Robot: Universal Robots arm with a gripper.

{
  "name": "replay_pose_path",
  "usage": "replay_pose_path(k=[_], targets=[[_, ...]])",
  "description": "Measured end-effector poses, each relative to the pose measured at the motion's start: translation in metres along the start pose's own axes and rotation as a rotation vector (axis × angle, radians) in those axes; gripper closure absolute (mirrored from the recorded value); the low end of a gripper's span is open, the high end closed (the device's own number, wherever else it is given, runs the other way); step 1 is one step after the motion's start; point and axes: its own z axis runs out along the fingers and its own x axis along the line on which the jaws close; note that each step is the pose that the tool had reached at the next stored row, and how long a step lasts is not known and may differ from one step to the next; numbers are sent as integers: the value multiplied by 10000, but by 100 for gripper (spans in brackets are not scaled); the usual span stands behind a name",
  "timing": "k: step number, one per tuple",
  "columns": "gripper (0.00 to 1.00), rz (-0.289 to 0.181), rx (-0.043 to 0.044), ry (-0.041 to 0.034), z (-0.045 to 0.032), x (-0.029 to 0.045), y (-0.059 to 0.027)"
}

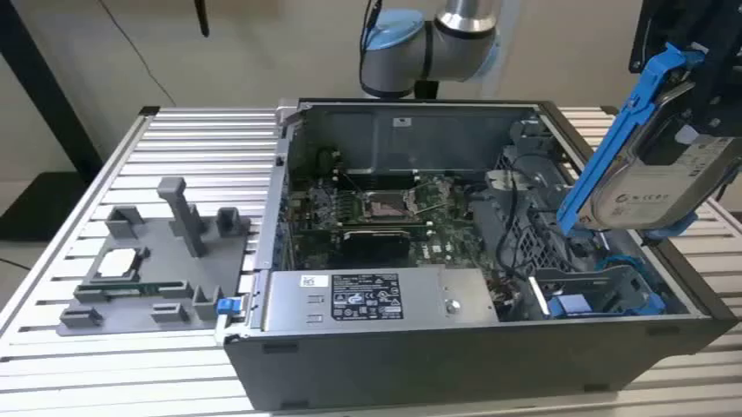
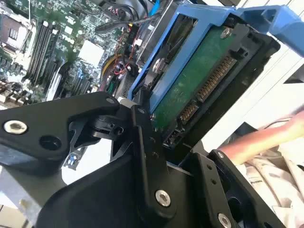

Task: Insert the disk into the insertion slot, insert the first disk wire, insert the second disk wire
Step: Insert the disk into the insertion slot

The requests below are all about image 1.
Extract silver power supply unit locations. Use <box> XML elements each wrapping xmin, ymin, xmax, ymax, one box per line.
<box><xmin>261</xmin><ymin>267</ymin><xmax>501</xmax><ymax>334</ymax></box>

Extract black open PC case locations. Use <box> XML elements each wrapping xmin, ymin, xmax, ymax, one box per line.
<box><xmin>214</xmin><ymin>97</ymin><xmax>741</xmax><ymax>412</ymax></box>

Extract black disk wire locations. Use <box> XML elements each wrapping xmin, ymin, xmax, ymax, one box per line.
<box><xmin>497</xmin><ymin>151</ymin><xmax>560</xmax><ymax>279</ymax></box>

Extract hard disk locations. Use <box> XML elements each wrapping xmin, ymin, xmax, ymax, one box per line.
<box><xmin>556</xmin><ymin>41</ymin><xmax>742</xmax><ymax>241</ymax></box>

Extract black RAM slots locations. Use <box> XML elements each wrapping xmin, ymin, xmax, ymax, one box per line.
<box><xmin>333</xmin><ymin>169</ymin><xmax>422</xmax><ymax>189</ymax></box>

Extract black hanging rod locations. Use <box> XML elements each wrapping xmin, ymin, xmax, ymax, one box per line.
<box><xmin>193</xmin><ymin>0</ymin><xmax>211</xmax><ymax>38</ymax></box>

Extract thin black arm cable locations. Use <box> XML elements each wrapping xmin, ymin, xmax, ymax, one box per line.
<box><xmin>361</xmin><ymin>0</ymin><xmax>385</xmax><ymax>54</ymax></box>

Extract black flat base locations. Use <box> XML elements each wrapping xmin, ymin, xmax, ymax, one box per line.
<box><xmin>0</xmin><ymin>171</ymin><xmax>90</xmax><ymax>242</ymax></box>

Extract green RAM stick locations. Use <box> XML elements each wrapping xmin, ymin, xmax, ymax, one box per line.
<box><xmin>78</xmin><ymin>281</ymin><xmax>182</xmax><ymax>294</ymax></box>

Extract black slanted post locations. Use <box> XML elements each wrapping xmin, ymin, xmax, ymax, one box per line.
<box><xmin>0</xmin><ymin>0</ymin><xmax>107</xmax><ymax>183</ymax></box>

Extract silver CPU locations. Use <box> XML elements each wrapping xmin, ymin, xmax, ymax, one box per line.
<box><xmin>97</xmin><ymin>249</ymin><xmax>141</xmax><ymax>277</ymax></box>

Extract thin black wall cable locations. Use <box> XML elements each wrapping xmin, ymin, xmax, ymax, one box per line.
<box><xmin>97</xmin><ymin>0</ymin><xmax>179</xmax><ymax>108</ymax></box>

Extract grey parts rack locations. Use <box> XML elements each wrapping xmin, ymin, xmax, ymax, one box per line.
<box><xmin>57</xmin><ymin>176</ymin><xmax>254</xmax><ymax>336</ymax></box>

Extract blue disk bay bracket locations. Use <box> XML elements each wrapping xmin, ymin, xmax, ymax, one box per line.
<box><xmin>544</xmin><ymin>255</ymin><xmax>666</xmax><ymax>319</ymax></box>

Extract CPU socket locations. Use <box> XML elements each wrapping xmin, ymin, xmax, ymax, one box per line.
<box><xmin>358</xmin><ymin>189</ymin><xmax>422</xmax><ymax>221</ymax></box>

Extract green motherboard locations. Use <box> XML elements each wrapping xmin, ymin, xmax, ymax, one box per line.
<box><xmin>287</xmin><ymin>171</ymin><xmax>494</xmax><ymax>270</ymax></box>

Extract grey perforated disk bay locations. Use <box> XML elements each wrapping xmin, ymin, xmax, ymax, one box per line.
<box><xmin>474</xmin><ymin>145</ymin><xmax>610</xmax><ymax>279</ymax></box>

